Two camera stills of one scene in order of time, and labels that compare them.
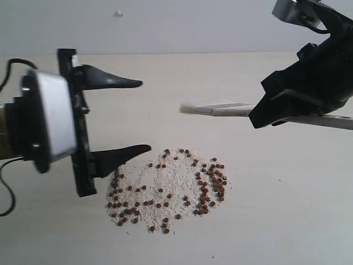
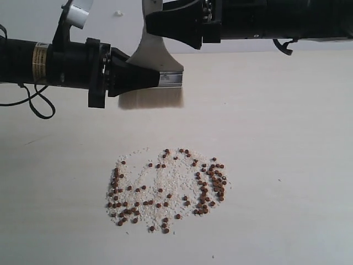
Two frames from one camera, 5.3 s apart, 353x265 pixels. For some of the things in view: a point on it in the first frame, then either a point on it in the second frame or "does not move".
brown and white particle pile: x=154 y=189 does not move
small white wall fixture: x=118 y=14 does not move
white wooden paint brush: x=219 y=110 -> x=153 y=53
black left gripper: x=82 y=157 -> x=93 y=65
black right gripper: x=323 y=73 -> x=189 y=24
